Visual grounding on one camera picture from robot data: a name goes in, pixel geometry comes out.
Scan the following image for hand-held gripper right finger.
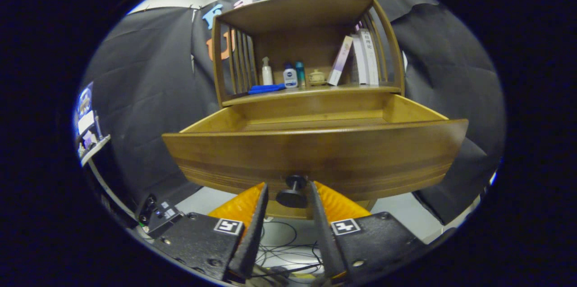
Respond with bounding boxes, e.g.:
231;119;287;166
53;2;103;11
309;181;426;284

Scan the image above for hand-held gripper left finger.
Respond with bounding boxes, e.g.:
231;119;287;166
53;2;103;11
153;182;270;281

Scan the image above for black drawer knob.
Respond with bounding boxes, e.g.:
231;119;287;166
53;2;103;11
276;175;310;209

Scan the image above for wooden drawer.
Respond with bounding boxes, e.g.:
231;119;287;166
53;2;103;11
161;93;469;202

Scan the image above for wooden countertop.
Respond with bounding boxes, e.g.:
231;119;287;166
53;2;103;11
222;83;402;107

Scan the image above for wooden cabinet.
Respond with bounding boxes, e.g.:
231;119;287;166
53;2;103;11
211;0;405;220

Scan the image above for black electronic box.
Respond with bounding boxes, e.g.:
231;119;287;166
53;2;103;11
137;194;184;239

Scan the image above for blue folded cloth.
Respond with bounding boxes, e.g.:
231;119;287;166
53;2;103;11
247;83;286;95

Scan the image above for white lotion bottle blue cap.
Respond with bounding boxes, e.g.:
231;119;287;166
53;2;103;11
283;63;298;88

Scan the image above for white pump bottle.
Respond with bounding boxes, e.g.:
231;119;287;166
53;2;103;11
262;57;274;86

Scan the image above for dark patterned book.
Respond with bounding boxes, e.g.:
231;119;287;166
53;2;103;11
349;35;368;85

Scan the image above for purple cover book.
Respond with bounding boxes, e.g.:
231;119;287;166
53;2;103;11
327;36;353;86

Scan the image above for small white shelf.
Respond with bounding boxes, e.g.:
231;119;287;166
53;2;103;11
79;134;112;167

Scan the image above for white book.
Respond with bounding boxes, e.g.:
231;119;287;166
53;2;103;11
358;29;380;86

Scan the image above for black floor cables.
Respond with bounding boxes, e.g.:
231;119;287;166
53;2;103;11
255;219;323;281

